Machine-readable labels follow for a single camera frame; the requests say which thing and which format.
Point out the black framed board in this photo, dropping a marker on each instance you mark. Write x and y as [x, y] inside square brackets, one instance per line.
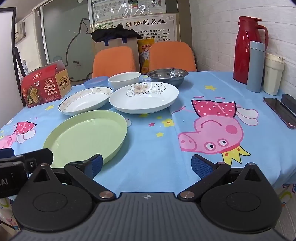
[7, 46]

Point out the stainless steel bowl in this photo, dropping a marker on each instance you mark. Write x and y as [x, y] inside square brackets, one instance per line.
[171, 78]

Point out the white floral plate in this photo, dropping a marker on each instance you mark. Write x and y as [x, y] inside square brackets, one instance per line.
[143, 99]

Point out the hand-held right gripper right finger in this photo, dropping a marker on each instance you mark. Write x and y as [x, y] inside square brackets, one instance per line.
[200, 165]

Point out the frosted glass door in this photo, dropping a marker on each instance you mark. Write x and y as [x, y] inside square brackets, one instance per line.
[57, 34]

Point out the white ceramic bowl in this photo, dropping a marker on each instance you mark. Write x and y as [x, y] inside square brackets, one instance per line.
[124, 80]

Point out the grey-blue bottle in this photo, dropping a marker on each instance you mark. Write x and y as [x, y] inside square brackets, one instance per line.
[254, 69]

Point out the blue plastic bowl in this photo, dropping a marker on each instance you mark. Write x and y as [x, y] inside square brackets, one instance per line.
[94, 81]

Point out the red cracker box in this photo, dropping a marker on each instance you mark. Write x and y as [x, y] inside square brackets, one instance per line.
[41, 90]

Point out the smartphone in clear case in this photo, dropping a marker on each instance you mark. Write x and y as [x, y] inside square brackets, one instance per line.
[272, 104]

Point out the black case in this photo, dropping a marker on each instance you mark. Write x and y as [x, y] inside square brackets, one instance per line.
[289, 102]

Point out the white air conditioner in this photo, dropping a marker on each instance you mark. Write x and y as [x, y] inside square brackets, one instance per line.
[20, 31]

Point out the orange chair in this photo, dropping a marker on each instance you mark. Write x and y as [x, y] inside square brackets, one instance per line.
[113, 61]
[171, 55]

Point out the cream cup with lid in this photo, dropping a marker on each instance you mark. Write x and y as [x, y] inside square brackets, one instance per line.
[272, 76]

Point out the white plate with brown rim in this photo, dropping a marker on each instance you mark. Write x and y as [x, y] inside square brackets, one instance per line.
[85, 102]

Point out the framed wall poster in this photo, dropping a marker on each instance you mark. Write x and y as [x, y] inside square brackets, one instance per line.
[157, 25]

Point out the green plastic plate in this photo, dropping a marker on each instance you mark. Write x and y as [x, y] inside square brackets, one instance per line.
[85, 136]

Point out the glossy wall poster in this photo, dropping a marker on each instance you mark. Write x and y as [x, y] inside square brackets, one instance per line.
[111, 7]

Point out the red thermos jug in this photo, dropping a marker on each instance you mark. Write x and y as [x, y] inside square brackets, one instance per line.
[242, 51]

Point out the yellow snack bag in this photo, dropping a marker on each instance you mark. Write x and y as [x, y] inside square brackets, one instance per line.
[144, 53]

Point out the cardboard box with black bag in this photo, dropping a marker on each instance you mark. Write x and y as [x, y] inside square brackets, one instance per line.
[115, 34]

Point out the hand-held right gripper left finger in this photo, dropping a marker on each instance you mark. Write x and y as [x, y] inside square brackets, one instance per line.
[96, 165]

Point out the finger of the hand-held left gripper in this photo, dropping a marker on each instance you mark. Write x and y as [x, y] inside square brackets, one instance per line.
[5, 152]
[38, 154]

